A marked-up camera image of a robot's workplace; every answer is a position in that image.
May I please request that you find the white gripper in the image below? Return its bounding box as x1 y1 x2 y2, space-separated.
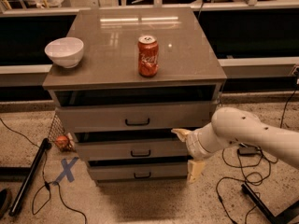
171 124 225 183

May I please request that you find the grey drawer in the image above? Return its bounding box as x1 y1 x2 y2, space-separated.
56 102 217 133
75 128 189 161
88 156 191 182

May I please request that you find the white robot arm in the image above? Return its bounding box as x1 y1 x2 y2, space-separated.
171 107 299 183

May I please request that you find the grey bottom drawer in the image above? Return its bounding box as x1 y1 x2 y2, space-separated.
88 156 191 182

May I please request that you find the grey top drawer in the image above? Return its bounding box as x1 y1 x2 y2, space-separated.
56 102 217 133

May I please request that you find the grey drawer cabinet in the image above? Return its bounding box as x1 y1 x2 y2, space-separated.
42 7 228 185

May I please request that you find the orange soda can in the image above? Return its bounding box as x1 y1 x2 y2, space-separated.
138 35 159 77

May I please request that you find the black stand leg right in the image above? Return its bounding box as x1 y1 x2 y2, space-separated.
241 183 299 224

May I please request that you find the blue tape cross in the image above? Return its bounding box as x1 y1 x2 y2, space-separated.
54 157 78 185

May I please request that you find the orange fruit in basket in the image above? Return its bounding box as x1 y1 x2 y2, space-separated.
55 135 69 150

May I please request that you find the black pole on floor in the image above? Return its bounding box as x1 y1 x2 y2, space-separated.
8 138 51 217

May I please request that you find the white bowl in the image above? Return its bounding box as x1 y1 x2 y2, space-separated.
44 37 84 68

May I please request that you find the wire mesh basket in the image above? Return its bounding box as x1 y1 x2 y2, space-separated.
48 115 75 152

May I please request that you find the black cable left floor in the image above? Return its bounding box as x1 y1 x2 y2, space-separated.
0 118 88 224

